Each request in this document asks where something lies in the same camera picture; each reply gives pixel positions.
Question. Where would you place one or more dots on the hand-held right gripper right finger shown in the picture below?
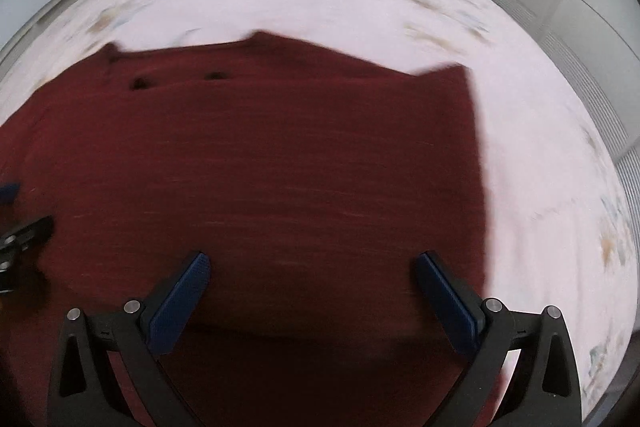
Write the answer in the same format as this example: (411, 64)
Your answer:
(445, 302)

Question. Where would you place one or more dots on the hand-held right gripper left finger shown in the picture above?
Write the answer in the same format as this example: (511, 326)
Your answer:
(180, 302)

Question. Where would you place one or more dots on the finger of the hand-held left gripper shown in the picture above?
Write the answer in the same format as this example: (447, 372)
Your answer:
(7, 192)
(27, 232)

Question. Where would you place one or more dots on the dark red fleece sweater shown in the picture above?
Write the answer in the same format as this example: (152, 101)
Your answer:
(280, 167)

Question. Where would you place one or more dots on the white bed frame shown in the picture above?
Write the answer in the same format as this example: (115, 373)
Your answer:
(45, 7)

